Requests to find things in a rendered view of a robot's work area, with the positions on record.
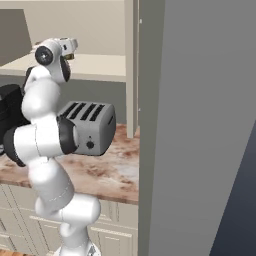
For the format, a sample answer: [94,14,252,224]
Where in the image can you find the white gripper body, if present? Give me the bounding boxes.
[61,37,80,55]

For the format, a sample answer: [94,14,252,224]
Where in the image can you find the taupe cabinet door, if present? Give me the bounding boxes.
[0,8,33,68]

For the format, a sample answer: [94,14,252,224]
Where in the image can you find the beige base cabinet run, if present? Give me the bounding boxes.
[0,183,140,256]

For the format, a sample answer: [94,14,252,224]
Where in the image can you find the black countertop appliance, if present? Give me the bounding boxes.
[0,83,32,156]

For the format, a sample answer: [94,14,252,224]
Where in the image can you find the grey four-slot toaster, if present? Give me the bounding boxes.
[56,100,118,157]

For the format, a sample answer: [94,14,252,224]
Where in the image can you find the tall grey fridge housing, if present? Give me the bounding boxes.
[137,0,256,256]

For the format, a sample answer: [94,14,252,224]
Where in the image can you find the beige open wall cabinet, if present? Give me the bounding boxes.
[0,0,140,139]

